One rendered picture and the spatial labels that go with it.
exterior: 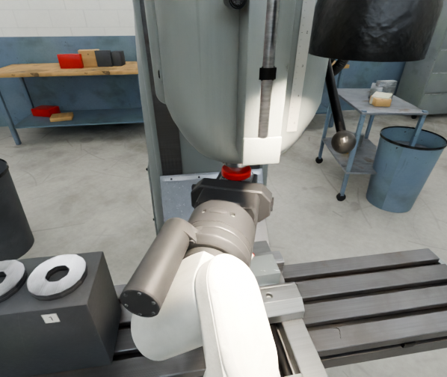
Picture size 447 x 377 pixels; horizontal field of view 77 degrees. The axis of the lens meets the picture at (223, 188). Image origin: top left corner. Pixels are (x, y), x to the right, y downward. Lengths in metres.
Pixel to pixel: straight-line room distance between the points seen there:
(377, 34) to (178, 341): 0.26
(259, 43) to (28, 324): 0.52
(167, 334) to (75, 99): 4.77
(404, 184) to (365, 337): 2.08
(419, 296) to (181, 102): 0.72
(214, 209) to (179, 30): 0.19
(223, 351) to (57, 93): 4.89
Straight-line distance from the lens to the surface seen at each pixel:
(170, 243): 0.27
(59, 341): 0.61
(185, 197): 0.86
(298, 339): 0.60
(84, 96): 4.91
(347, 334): 0.72
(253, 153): 0.29
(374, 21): 0.19
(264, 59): 0.27
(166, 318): 0.27
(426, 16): 0.21
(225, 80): 0.30
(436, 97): 5.66
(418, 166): 2.64
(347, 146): 0.38
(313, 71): 0.33
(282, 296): 0.59
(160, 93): 0.50
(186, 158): 0.84
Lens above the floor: 1.48
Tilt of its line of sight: 32 degrees down
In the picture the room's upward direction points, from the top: straight up
